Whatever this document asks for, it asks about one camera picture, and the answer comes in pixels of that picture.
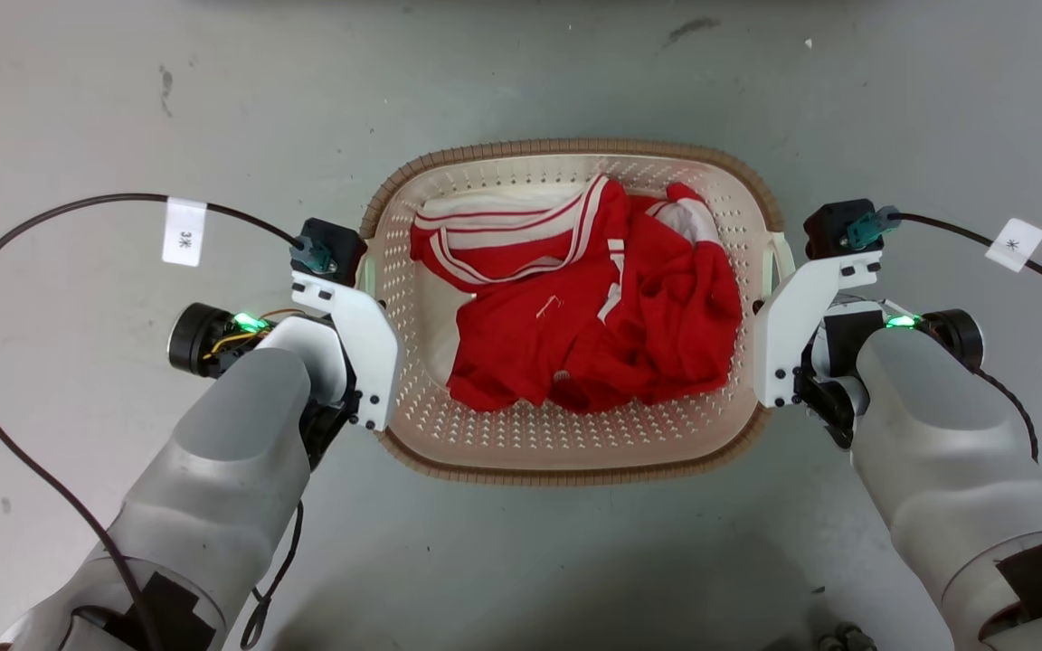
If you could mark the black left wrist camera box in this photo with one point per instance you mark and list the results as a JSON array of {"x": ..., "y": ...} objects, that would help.
[{"x": 333, "y": 240}]

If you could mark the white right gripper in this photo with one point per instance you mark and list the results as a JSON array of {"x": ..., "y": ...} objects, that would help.
[{"x": 783, "y": 344}]

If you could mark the red garment with white stripes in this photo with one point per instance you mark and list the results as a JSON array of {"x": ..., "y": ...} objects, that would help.
[{"x": 575, "y": 334}]

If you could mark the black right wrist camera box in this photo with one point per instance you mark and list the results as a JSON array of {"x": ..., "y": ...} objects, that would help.
[{"x": 830, "y": 226}]

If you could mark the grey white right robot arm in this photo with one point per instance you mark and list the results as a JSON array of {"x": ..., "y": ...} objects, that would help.
[{"x": 946, "y": 443}]

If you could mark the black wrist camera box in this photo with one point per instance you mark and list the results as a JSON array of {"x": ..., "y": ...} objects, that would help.
[
  {"x": 333, "y": 240},
  {"x": 830, "y": 226}
]

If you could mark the grey robot base part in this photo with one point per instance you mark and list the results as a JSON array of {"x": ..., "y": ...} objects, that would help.
[{"x": 847, "y": 638}]

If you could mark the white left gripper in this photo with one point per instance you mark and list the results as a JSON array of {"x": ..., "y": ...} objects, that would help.
[{"x": 367, "y": 353}]

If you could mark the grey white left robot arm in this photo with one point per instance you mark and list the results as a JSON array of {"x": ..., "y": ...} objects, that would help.
[{"x": 222, "y": 470}]

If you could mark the beige perforated plastic laundry basket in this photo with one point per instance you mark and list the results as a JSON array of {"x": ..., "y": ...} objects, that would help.
[{"x": 566, "y": 443}]

